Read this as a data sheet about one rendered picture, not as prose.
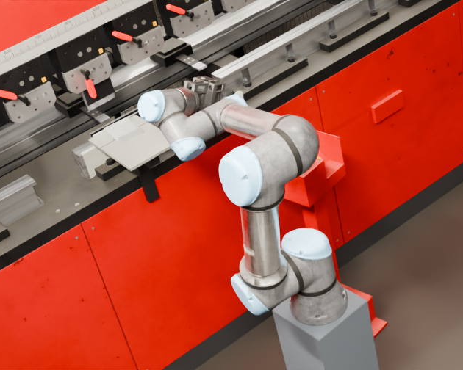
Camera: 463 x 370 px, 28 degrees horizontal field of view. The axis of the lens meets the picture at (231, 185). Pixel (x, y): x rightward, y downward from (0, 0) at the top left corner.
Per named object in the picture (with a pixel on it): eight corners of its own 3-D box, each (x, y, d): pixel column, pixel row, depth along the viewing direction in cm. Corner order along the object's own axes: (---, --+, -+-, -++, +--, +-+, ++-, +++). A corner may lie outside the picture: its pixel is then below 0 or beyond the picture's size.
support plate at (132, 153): (131, 171, 273) (130, 168, 272) (89, 142, 292) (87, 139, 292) (179, 143, 280) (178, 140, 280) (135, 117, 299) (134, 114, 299)
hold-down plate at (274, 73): (242, 103, 315) (241, 95, 313) (234, 98, 319) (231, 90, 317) (309, 64, 327) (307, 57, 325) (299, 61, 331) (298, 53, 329)
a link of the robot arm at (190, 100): (184, 121, 236) (160, 111, 240) (195, 119, 239) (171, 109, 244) (189, 93, 233) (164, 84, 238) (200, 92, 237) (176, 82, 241)
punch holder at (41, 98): (15, 126, 271) (-5, 78, 262) (3, 117, 278) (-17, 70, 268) (58, 103, 277) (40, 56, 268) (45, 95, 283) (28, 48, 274)
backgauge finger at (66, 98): (91, 133, 298) (87, 120, 295) (55, 109, 316) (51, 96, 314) (122, 116, 302) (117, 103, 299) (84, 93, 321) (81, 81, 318)
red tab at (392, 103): (376, 124, 347) (374, 108, 343) (372, 122, 348) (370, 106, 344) (404, 106, 353) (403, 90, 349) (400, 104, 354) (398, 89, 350)
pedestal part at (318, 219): (334, 310, 333) (310, 191, 302) (321, 305, 336) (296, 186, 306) (344, 300, 336) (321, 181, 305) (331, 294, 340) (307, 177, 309)
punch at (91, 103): (90, 111, 289) (81, 86, 284) (87, 110, 291) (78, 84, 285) (116, 98, 293) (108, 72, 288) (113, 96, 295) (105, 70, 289)
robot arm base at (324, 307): (359, 301, 239) (354, 272, 234) (318, 334, 233) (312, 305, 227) (319, 277, 250) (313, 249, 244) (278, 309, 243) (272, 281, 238)
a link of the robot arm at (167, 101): (147, 131, 229) (129, 104, 231) (176, 126, 238) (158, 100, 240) (164, 112, 225) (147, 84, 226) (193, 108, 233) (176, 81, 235)
